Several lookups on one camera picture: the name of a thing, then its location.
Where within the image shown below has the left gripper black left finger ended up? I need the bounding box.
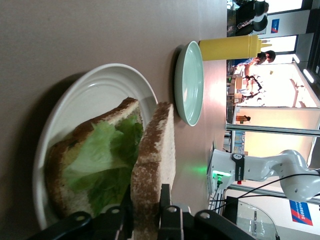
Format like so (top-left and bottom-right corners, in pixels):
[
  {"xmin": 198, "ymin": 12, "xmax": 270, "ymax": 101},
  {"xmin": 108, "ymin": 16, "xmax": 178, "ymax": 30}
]
[{"xmin": 27, "ymin": 185, "xmax": 135, "ymax": 240}]

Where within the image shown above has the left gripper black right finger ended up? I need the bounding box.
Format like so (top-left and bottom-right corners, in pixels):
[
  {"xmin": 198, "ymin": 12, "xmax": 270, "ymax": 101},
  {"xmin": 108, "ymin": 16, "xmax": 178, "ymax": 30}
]
[{"xmin": 158, "ymin": 183, "xmax": 256, "ymax": 240}]

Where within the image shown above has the white bread slice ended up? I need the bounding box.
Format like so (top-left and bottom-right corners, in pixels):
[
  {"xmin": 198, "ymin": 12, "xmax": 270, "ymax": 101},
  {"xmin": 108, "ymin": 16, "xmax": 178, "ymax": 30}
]
[
  {"xmin": 44, "ymin": 97, "xmax": 143, "ymax": 218},
  {"xmin": 130, "ymin": 101, "xmax": 177, "ymax": 240}
]

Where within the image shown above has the green lettuce leaf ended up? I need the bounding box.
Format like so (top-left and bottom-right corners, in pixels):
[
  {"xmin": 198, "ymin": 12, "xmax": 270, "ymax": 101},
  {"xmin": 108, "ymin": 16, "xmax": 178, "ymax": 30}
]
[{"xmin": 62, "ymin": 113, "xmax": 145, "ymax": 217}]

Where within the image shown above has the yellow squeeze bottle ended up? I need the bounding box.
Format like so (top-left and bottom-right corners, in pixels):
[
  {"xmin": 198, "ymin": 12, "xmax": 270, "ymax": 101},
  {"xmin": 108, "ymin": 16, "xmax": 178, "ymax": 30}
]
[{"xmin": 198, "ymin": 34, "xmax": 273, "ymax": 62}]

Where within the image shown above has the beige plate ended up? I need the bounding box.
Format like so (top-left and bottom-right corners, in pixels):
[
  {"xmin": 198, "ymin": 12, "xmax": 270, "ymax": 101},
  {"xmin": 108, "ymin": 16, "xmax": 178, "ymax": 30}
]
[{"xmin": 32, "ymin": 63, "xmax": 159, "ymax": 231}]

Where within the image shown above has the pale green plate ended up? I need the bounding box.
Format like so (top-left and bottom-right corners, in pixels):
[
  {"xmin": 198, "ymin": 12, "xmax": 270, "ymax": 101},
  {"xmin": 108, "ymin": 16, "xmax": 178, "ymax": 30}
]
[{"xmin": 174, "ymin": 40, "xmax": 205, "ymax": 127}]

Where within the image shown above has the clear curved panel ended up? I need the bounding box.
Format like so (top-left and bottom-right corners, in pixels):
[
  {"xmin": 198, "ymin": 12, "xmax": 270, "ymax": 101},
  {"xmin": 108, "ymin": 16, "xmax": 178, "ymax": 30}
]
[{"xmin": 236, "ymin": 199, "xmax": 279, "ymax": 240}]

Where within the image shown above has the large blue red sign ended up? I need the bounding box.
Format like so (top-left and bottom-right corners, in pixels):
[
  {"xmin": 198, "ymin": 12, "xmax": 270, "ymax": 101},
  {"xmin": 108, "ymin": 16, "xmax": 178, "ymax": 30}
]
[{"xmin": 288, "ymin": 199, "xmax": 314, "ymax": 226}]

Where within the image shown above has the person with black hair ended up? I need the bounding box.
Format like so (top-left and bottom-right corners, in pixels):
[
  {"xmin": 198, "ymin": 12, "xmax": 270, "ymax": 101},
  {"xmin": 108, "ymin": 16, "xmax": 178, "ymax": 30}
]
[{"xmin": 246, "ymin": 49, "xmax": 276, "ymax": 67}]

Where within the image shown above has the small blue red sign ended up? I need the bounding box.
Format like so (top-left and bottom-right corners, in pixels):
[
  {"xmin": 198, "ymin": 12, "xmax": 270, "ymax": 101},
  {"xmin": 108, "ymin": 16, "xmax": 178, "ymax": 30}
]
[{"xmin": 270, "ymin": 18, "xmax": 281, "ymax": 34}]

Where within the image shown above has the aluminium frame beam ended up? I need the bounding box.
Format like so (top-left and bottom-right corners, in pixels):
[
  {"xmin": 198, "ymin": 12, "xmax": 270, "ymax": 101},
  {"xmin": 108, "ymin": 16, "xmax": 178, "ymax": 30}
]
[{"xmin": 226, "ymin": 123, "xmax": 320, "ymax": 138}]

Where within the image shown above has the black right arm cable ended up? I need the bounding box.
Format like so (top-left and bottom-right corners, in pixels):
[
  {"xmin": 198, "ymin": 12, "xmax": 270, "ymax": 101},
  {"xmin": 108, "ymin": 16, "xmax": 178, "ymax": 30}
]
[{"xmin": 226, "ymin": 172, "xmax": 320, "ymax": 201}]

